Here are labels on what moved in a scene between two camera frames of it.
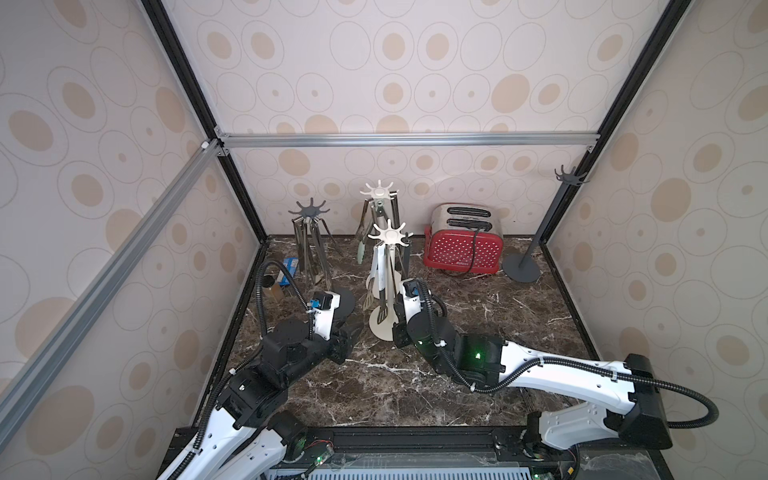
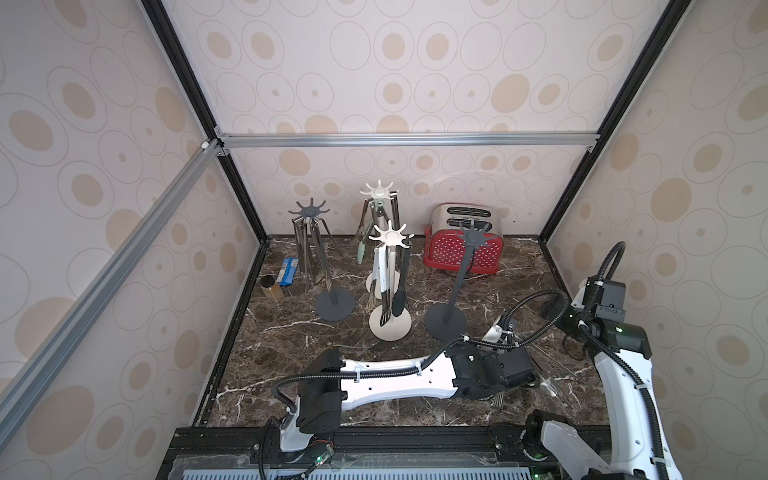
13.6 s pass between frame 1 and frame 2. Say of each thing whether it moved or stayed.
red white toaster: stayed
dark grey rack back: moved
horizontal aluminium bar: stayed
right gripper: moved
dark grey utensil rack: stayed
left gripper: moved
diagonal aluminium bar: stayed
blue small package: stayed
